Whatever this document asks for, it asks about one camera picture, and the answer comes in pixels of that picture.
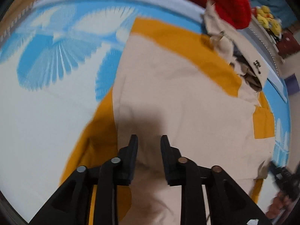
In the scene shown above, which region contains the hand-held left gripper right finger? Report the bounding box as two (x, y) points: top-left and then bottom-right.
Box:
(160, 135), (273, 225)

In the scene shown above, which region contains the yellow plush toy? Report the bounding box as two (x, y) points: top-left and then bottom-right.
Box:
(267, 19), (283, 38)
(256, 5), (274, 25)

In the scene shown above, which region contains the person's right hand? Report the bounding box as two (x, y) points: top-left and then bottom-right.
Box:
(266, 189), (293, 219)

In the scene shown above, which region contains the blue and white bed mat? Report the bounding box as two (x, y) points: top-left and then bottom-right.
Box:
(0, 1), (292, 223)

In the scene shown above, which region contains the beige and orange jacket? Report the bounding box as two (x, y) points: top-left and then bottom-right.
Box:
(60, 0), (276, 225)

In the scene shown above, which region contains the wooden headboard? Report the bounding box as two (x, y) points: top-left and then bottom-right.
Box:
(0, 0), (51, 29)

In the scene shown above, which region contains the red folded blanket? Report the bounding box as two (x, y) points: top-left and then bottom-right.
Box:
(132, 0), (252, 29)

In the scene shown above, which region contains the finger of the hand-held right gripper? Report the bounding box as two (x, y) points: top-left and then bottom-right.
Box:
(268, 160), (285, 185)

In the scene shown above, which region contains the purple folder by wall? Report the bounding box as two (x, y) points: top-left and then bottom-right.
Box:
(284, 74), (300, 96)

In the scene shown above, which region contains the dark red cushion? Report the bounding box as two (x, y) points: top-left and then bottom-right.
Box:
(275, 31), (296, 58)

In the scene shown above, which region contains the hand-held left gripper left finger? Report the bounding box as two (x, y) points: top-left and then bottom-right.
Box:
(28, 134), (139, 225)

